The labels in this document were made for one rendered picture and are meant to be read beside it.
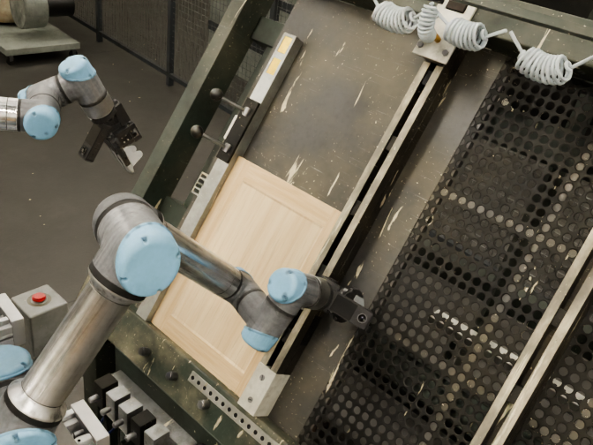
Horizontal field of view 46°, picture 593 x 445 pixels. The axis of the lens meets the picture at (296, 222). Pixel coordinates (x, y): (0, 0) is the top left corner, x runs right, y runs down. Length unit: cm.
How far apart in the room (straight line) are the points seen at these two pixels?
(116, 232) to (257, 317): 41
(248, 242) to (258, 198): 13
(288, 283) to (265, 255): 50
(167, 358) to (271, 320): 63
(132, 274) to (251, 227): 82
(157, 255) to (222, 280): 34
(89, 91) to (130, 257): 69
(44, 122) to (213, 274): 51
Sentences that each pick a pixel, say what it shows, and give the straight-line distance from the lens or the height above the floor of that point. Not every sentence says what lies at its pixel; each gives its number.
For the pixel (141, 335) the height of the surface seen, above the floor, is 88.
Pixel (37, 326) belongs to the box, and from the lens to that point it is 217.
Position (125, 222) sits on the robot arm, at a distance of 124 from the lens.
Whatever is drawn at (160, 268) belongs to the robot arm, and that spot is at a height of 155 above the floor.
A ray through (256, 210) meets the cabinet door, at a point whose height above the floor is 127.
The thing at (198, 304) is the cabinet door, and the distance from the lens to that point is 204.
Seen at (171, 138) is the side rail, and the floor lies 134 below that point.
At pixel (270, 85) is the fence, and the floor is 156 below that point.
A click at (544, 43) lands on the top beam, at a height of 187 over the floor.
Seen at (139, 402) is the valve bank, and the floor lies 76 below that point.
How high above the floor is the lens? 224
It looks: 30 degrees down
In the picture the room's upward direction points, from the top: 8 degrees clockwise
